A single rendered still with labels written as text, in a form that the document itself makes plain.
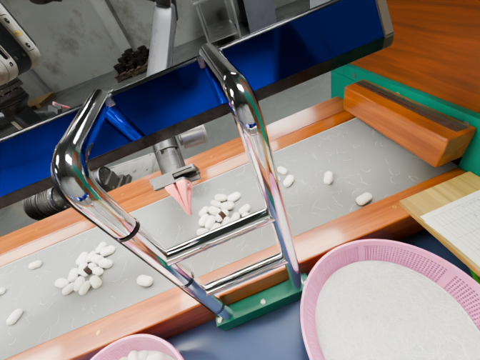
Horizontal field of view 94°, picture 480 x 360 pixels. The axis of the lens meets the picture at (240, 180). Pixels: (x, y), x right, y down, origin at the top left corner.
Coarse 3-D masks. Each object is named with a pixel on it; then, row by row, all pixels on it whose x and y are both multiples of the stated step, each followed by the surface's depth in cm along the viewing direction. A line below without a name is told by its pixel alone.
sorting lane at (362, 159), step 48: (336, 144) 64; (384, 144) 59; (192, 192) 67; (240, 192) 62; (288, 192) 57; (336, 192) 53; (384, 192) 49; (96, 240) 65; (240, 240) 51; (48, 288) 58; (96, 288) 54; (144, 288) 50; (0, 336) 52; (48, 336) 48
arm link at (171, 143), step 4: (180, 136) 51; (168, 140) 50; (172, 140) 51; (180, 140) 51; (156, 144) 49; (160, 144) 49; (164, 144) 49; (168, 144) 50; (172, 144) 50; (176, 144) 51; (156, 148) 49; (160, 148) 49; (164, 148) 49; (168, 148) 50; (176, 148) 52; (164, 152) 50
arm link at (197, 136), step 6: (198, 126) 51; (186, 132) 51; (192, 132) 51; (198, 132) 51; (204, 132) 52; (186, 138) 51; (192, 138) 51; (198, 138) 52; (204, 138) 53; (186, 144) 52; (192, 144) 53; (198, 144) 54
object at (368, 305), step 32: (352, 288) 39; (384, 288) 38; (416, 288) 37; (320, 320) 38; (352, 320) 36; (384, 320) 35; (416, 320) 34; (448, 320) 33; (352, 352) 33; (384, 352) 32; (416, 352) 32; (448, 352) 31
